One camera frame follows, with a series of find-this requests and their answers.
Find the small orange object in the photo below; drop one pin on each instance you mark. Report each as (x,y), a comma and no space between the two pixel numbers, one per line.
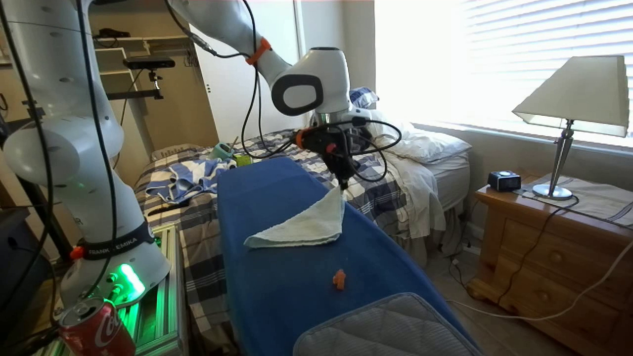
(339,279)

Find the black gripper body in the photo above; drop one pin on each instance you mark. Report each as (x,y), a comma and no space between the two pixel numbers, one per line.
(341,149)

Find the black alarm clock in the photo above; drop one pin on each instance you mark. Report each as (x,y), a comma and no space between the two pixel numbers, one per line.
(505,181)

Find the black wrist camera orange mount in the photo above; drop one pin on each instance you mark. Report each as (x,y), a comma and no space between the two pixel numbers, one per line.
(313,137)

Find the white bed sheet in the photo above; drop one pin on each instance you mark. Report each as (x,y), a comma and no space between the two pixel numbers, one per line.
(422,190)

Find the red soda can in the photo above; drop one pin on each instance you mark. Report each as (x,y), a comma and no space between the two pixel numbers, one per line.
(96,333)

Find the blue plaid pillow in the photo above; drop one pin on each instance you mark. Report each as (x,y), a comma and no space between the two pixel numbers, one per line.
(367,99)

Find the table lamp with beige shade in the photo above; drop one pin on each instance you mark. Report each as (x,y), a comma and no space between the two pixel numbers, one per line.
(581,90)

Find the wooden nightstand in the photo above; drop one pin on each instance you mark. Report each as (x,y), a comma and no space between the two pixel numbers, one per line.
(561,264)

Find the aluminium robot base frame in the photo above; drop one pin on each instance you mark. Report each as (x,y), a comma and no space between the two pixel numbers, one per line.
(165,309)

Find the blue ironing board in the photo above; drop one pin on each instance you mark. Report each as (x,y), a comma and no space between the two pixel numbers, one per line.
(284,297)

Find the grey quilted pad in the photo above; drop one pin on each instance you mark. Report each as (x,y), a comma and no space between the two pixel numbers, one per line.
(389,329)

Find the white door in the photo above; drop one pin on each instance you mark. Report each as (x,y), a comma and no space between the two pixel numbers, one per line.
(224,99)

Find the white pillow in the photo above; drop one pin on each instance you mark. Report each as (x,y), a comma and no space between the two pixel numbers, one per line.
(428,145)

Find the white cloth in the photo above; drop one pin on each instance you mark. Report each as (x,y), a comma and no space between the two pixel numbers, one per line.
(304,228)

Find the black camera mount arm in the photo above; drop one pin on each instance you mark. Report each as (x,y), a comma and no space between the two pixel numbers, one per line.
(149,64)

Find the wooden closet shelf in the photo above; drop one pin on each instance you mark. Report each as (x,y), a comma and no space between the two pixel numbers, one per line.
(132,46)

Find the blue and white garment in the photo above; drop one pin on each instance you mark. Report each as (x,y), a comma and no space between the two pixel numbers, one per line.
(185,179)

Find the white window blinds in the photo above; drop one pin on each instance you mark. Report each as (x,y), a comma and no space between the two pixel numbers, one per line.
(527,60)

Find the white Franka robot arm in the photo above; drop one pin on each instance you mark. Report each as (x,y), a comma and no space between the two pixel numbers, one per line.
(80,165)

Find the white bed mattress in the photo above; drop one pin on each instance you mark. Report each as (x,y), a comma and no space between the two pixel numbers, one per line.
(452,181)

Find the green object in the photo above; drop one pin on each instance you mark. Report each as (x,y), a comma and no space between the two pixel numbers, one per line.
(240,159)

